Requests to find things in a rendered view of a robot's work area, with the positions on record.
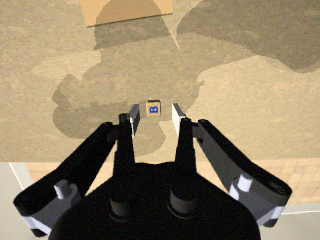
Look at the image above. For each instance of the tan square mat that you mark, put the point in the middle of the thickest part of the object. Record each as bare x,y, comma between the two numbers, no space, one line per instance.
101,12

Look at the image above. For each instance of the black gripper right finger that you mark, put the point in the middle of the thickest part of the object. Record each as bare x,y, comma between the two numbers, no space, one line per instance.
262,193

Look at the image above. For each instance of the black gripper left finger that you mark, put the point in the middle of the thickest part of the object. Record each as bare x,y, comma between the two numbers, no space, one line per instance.
43,202

